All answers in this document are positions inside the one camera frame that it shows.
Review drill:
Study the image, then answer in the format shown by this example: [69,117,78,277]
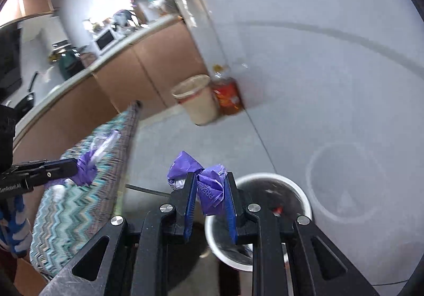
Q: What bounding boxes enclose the white round waste bin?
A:
[204,173,314,272]

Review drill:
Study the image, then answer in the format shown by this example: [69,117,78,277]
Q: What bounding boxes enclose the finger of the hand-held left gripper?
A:
[11,158,80,188]

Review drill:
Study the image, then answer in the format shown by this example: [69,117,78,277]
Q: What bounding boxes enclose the beige waste bin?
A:
[171,74,221,127]

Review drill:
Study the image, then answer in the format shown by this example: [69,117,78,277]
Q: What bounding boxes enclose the zigzag patterned floor mat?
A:
[30,100,142,281]

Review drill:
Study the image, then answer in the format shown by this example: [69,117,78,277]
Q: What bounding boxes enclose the green air fryer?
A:
[54,46,85,80]

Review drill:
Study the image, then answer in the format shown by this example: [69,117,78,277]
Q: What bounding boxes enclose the large cooking oil bottle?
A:
[212,65,244,116]

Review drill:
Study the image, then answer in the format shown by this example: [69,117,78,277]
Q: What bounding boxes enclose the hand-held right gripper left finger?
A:
[63,173,197,296]

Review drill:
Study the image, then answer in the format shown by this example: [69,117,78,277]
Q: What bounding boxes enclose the copper lower cabinets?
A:
[12,20,220,185]

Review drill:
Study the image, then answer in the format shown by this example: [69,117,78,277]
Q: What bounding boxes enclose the clear plastic wrapper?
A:
[91,130,120,165]

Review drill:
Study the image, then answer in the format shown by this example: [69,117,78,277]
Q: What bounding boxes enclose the person's left hand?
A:
[0,196,32,258]

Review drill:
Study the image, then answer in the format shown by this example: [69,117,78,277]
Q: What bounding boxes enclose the white microwave oven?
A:
[92,28,122,52]

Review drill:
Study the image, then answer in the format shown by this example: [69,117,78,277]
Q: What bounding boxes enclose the black range hood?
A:
[0,22,22,102]

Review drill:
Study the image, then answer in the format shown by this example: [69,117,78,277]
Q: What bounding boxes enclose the purple wrapper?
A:
[167,150,230,217]
[70,149,99,188]

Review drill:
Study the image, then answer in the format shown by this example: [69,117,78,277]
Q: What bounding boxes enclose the black frying pan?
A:
[15,72,39,113]

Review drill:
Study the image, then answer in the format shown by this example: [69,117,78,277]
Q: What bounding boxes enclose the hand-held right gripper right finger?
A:
[225,173,380,296]

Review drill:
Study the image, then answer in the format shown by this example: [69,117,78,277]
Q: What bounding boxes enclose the white crumpled plastic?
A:
[51,184,67,201]

